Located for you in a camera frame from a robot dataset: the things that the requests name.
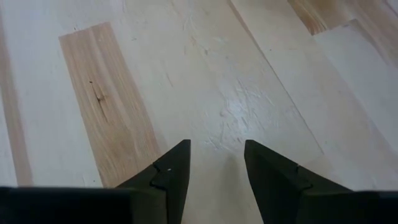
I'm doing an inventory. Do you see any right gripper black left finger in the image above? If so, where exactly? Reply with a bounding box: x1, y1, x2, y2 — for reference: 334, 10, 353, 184
116, 139, 192, 224

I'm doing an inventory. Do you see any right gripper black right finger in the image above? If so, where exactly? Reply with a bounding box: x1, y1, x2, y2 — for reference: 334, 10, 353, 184
244, 139, 352, 224

